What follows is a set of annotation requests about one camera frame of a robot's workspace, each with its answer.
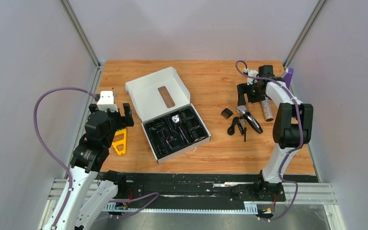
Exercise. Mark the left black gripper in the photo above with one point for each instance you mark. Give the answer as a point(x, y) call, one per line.
point(123, 120)

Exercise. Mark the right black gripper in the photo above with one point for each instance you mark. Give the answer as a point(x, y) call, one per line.
point(243, 88)

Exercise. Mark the black silver hair clipper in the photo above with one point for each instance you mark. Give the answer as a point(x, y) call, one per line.
point(249, 118)

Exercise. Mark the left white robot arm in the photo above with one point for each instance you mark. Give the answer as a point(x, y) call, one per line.
point(73, 211)

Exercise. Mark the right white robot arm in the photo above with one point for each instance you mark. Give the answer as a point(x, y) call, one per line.
point(292, 126)

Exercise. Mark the glittery silver cylinder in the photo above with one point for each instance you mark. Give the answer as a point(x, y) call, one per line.
point(266, 110)

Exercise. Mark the black clipper guard comb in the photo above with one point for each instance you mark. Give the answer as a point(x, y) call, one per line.
point(226, 113)

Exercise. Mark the yellow plastic triangle toy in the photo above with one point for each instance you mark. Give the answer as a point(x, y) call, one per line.
point(119, 142)

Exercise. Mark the black cleaning brush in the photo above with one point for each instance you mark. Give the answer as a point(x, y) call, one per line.
point(243, 132)

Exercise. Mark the purple wedge stand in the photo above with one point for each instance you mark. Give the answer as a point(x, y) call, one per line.
point(287, 76)

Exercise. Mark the white box with black tray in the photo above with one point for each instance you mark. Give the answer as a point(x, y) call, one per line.
point(156, 98)

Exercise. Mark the silver trimmer head in tray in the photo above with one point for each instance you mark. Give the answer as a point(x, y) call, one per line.
point(176, 119)

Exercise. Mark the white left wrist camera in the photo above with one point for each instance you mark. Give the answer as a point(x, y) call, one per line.
point(106, 101)

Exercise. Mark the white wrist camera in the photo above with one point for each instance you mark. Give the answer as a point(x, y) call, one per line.
point(106, 101)
point(252, 74)

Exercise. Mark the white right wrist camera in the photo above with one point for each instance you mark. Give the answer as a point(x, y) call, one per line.
point(252, 74)

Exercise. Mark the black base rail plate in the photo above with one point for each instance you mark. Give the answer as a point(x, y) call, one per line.
point(199, 191)

